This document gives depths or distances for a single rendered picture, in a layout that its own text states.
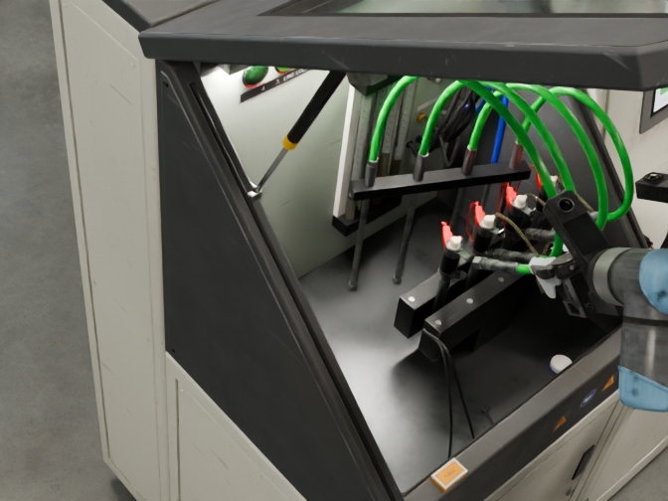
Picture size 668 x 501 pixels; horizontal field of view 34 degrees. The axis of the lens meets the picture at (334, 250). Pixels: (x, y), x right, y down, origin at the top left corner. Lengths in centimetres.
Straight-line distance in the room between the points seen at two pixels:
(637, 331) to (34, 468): 181
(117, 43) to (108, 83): 10
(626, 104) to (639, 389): 78
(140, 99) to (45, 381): 146
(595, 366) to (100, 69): 94
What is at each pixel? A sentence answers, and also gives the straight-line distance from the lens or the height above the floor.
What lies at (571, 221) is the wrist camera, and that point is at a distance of 148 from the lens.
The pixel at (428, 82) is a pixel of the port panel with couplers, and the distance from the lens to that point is 196.
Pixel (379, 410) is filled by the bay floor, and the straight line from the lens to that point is 188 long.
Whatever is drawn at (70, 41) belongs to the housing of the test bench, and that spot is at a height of 134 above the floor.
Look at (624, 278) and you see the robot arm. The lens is 136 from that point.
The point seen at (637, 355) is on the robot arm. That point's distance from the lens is 134.
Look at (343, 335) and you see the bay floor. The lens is 197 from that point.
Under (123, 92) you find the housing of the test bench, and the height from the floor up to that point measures 133.
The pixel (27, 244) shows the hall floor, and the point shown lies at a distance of 327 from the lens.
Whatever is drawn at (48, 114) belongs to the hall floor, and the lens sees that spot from 369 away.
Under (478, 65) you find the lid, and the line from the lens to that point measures 99.
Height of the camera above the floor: 236
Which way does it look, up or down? 47 degrees down
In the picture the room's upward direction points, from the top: 8 degrees clockwise
